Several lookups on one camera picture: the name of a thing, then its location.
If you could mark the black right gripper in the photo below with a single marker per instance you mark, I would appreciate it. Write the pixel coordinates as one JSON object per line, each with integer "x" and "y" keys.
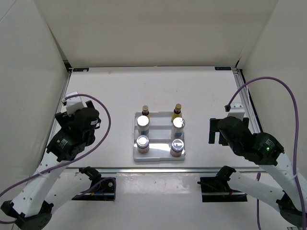
{"x": 213, "y": 129}

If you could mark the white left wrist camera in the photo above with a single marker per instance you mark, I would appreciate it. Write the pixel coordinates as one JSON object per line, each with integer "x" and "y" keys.
{"x": 73, "y": 105}

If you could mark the aluminium rail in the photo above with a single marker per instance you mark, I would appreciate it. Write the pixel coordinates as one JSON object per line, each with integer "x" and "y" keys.
{"x": 246, "y": 101}
{"x": 166, "y": 170}

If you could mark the white plastic organizer tray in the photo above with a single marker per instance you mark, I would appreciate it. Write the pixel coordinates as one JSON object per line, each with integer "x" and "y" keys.
{"x": 159, "y": 139}

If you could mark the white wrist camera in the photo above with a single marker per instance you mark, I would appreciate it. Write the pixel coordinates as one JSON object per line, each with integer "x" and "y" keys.
{"x": 237, "y": 110}
{"x": 73, "y": 105}

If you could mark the aluminium front rail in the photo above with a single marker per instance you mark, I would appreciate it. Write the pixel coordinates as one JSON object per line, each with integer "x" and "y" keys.
{"x": 166, "y": 170}

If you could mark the yellow label sauce bottle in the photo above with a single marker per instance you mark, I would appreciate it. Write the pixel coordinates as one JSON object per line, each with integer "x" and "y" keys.
{"x": 145, "y": 111}
{"x": 176, "y": 112}

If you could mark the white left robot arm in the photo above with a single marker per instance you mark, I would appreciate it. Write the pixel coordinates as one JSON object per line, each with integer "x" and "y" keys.
{"x": 30, "y": 208}

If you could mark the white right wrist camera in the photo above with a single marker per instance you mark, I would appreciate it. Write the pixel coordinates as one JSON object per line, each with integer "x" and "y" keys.
{"x": 237, "y": 110}

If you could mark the white lid spice jar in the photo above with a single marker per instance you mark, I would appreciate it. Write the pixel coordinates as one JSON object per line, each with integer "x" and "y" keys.
{"x": 142, "y": 144}
{"x": 177, "y": 148}

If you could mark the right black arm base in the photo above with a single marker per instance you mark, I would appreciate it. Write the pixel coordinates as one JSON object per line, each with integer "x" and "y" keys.
{"x": 214, "y": 190}

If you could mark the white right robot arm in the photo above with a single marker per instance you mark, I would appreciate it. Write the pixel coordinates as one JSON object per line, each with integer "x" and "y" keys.
{"x": 264, "y": 150}

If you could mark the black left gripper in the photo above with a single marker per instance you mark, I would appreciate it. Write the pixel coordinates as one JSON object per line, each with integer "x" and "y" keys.
{"x": 64, "y": 120}

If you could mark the aluminium right rail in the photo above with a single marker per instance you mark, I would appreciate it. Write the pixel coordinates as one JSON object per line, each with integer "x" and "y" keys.
{"x": 246, "y": 101}

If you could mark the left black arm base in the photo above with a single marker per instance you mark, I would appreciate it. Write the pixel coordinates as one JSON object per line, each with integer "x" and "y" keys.
{"x": 103, "y": 190}

